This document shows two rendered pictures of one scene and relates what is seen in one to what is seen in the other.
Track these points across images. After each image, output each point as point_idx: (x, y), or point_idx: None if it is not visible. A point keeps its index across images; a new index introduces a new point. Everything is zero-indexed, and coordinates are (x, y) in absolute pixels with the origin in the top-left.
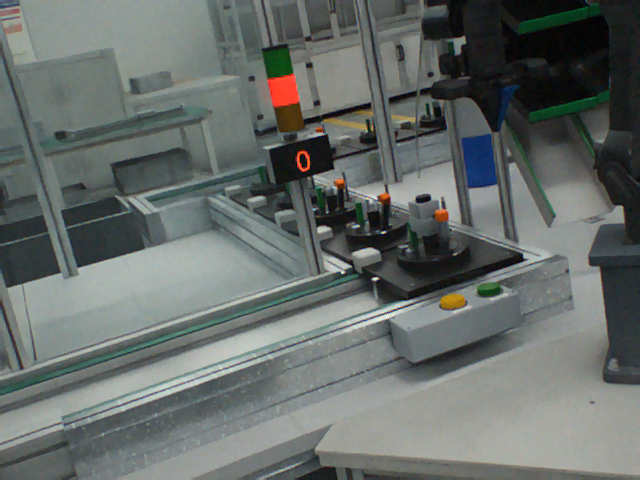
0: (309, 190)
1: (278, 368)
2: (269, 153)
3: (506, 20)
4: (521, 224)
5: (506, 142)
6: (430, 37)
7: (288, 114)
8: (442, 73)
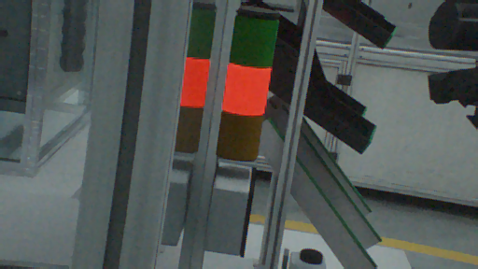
0: None
1: None
2: (246, 199)
3: (355, 26)
4: None
5: (276, 169)
6: (454, 45)
7: (260, 130)
8: (454, 95)
